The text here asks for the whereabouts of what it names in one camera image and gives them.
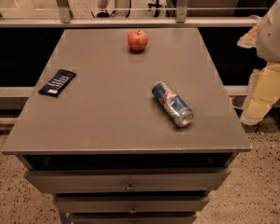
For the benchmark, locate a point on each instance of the red apple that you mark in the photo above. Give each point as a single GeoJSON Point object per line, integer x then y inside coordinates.
{"type": "Point", "coordinates": [137, 40]}

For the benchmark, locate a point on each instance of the bottom grey drawer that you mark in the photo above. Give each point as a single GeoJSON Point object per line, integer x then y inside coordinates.
{"type": "Point", "coordinates": [148, 218]}

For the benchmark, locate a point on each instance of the grey drawer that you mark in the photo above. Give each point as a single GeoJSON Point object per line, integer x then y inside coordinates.
{"type": "Point", "coordinates": [148, 218]}
{"type": "Point", "coordinates": [131, 204]}
{"type": "Point", "coordinates": [120, 181]}

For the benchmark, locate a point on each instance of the middle grey drawer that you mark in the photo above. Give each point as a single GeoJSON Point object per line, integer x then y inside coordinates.
{"type": "Point", "coordinates": [131, 204]}

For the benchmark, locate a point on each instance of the grey metal railing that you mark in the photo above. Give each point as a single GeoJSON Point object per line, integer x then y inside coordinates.
{"type": "Point", "coordinates": [58, 13]}

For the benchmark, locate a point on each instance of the top grey drawer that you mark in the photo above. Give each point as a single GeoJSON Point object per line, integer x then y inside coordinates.
{"type": "Point", "coordinates": [120, 181]}

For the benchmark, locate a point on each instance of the blue silver redbull can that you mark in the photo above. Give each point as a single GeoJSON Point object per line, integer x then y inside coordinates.
{"type": "Point", "coordinates": [173, 104]}

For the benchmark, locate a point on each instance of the grey drawer cabinet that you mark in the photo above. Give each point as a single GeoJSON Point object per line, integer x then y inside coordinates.
{"type": "Point", "coordinates": [108, 119]}

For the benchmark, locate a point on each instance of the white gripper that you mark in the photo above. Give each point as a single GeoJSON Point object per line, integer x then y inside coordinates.
{"type": "Point", "coordinates": [274, 37]}

